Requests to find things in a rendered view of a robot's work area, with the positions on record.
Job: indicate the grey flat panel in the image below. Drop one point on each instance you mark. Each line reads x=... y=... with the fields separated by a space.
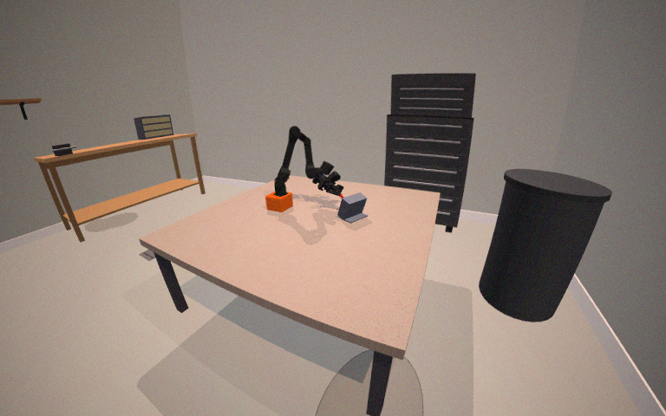
x=351 y=208

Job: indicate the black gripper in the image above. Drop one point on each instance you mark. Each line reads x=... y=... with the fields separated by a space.
x=330 y=187

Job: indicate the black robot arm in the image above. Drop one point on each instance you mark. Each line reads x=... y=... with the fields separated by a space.
x=312 y=172

